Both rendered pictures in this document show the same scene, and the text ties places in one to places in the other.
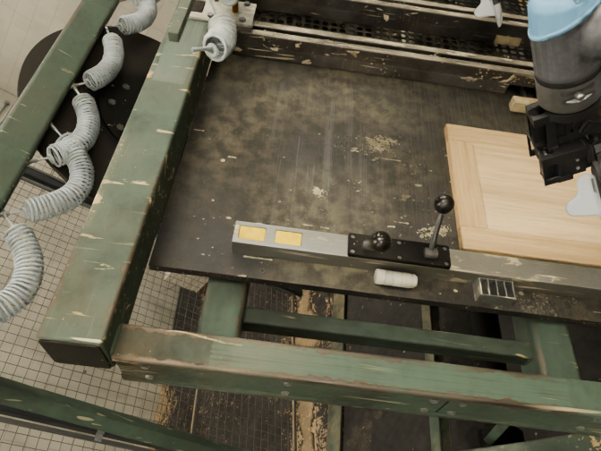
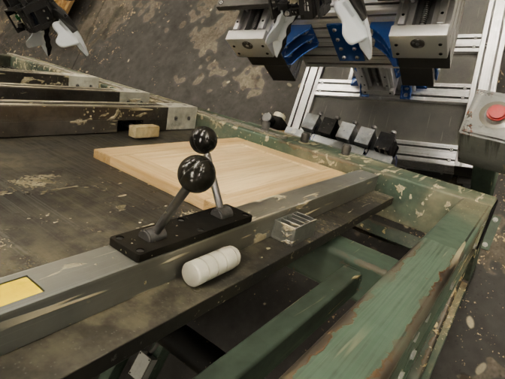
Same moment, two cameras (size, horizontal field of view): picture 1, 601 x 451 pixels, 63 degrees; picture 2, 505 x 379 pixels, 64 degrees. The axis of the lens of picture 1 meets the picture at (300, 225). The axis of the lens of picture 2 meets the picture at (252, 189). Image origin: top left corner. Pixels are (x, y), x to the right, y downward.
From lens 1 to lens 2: 0.61 m
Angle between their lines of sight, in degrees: 54
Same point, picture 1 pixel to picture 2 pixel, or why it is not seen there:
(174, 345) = not seen: outside the picture
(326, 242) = (87, 265)
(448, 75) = (56, 122)
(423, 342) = (295, 325)
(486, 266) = (270, 207)
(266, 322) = not seen: outside the picture
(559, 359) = (375, 257)
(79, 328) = not seen: outside the picture
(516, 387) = (426, 261)
